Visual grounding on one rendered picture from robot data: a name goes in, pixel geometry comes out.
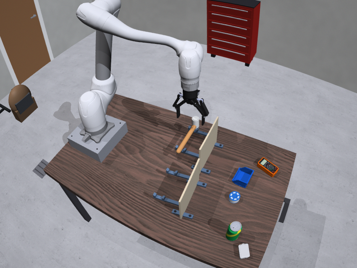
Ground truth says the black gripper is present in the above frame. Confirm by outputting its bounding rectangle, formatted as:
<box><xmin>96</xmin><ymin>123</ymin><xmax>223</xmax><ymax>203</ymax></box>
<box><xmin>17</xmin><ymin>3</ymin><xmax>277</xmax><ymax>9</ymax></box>
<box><xmin>173</xmin><ymin>90</ymin><xmax>209</xmax><ymax>126</ymax></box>

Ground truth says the blue plastic stacking bin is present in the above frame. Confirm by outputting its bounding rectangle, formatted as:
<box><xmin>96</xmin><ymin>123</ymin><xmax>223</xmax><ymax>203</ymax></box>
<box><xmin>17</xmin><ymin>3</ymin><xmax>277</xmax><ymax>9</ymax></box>
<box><xmin>232</xmin><ymin>167</ymin><xmax>254</xmax><ymax>188</ymax></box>

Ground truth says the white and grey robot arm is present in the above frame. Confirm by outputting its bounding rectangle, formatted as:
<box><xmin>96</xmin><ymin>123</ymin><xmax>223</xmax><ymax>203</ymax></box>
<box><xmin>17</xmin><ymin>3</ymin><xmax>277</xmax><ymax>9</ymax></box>
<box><xmin>76</xmin><ymin>0</ymin><xmax>204</xmax><ymax>143</ymax></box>

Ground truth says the orange digital multimeter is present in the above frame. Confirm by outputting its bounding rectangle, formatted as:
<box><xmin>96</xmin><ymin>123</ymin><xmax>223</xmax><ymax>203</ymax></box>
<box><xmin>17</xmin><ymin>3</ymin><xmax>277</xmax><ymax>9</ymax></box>
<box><xmin>257</xmin><ymin>157</ymin><xmax>279</xmax><ymax>177</ymax></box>

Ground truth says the green drink can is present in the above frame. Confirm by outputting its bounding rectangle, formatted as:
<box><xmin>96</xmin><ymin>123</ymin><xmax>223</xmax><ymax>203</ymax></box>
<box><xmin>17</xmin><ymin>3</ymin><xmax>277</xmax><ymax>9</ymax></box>
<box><xmin>226</xmin><ymin>221</ymin><xmax>242</xmax><ymax>241</ymax></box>

